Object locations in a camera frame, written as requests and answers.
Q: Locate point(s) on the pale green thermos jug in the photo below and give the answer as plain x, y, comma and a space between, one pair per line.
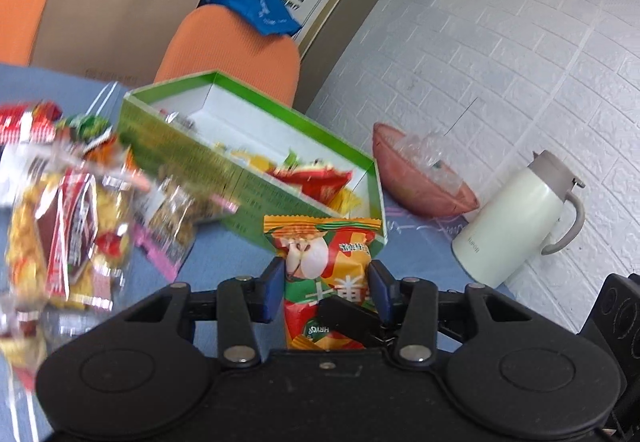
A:
510, 217

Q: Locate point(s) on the clear nut snack packet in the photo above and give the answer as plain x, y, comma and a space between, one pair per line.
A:
172, 217

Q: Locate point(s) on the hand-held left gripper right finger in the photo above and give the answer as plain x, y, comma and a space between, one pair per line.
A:
378, 292

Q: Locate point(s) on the pink bowl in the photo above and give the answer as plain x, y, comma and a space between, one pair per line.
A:
405, 182

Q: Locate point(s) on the red striped snack packet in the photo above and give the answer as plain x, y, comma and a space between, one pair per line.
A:
22, 124

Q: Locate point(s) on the clear crumpled snack packet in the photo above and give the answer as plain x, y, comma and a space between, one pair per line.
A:
20, 337

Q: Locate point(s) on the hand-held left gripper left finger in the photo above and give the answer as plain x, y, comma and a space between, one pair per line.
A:
274, 289

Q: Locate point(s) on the orange chair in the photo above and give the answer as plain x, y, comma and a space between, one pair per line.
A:
20, 7
225, 52

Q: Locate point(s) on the green cardboard box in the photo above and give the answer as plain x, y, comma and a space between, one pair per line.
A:
200, 157

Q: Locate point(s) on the orange green apple snack packet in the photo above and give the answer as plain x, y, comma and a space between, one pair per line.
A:
327, 252

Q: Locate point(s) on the brown cardboard sheet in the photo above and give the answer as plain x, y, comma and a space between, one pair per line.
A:
115, 17

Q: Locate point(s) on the small clear snack packet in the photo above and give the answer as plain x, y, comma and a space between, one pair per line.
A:
176, 118

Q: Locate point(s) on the green pea snack packet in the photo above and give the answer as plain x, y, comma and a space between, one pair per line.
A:
87, 127

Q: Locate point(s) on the small yellow snack packet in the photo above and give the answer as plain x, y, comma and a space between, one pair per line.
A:
347, 203

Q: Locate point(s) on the yellow red clear snack packet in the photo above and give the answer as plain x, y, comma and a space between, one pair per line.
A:
65, 232

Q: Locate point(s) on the clear plastic wrap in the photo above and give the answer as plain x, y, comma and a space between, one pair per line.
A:
430, 157

